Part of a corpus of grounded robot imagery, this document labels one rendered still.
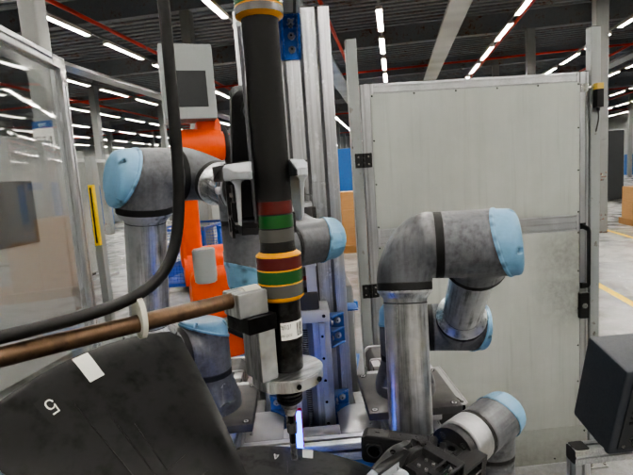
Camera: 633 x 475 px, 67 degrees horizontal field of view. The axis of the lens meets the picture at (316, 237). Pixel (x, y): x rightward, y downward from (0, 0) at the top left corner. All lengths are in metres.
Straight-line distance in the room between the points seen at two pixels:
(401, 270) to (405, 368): 0.16
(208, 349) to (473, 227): 0.68
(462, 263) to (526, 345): 1.89
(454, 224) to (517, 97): 1.76
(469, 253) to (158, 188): 0.60
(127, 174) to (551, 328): 2.23
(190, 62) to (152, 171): 3.46
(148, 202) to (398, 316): 0.53
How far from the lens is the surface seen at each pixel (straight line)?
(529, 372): 2.75
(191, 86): 4.38
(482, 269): 0.83
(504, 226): 0.82
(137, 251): 1.05
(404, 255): 0.81
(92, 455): 0.51
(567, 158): 2.63
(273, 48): 0.45
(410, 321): 0.82
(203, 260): 4.23
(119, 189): 0.99
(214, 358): 1.20
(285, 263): 0.44
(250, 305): 0.43
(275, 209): 0.43
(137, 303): 0.40
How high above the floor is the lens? 1.60
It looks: 7 degrees down
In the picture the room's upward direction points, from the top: 4 degrees counter-clockwise
